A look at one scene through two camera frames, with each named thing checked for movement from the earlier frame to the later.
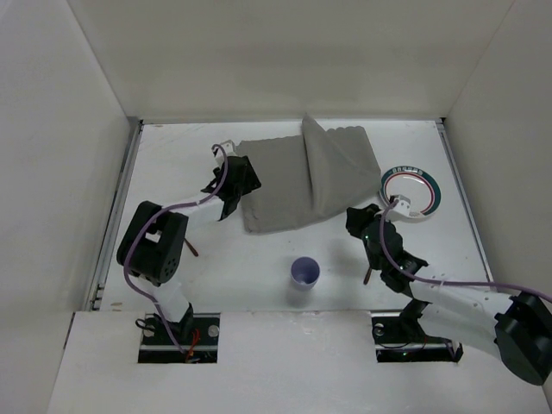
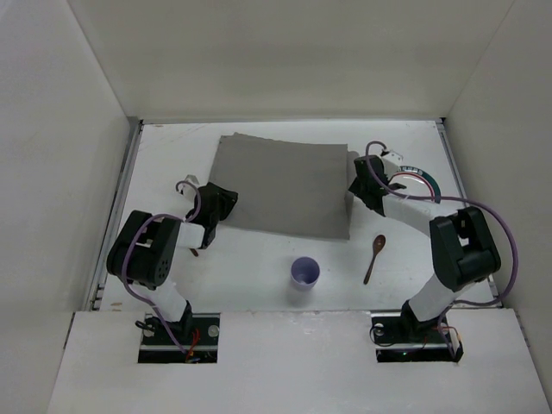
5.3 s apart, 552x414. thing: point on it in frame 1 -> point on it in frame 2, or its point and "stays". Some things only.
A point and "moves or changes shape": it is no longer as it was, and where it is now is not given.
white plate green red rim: (419, 185) stays
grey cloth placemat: (307, 178) moves or changes shape
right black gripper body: (360, 220) -> (362, 188)
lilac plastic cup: (304, 272) stays
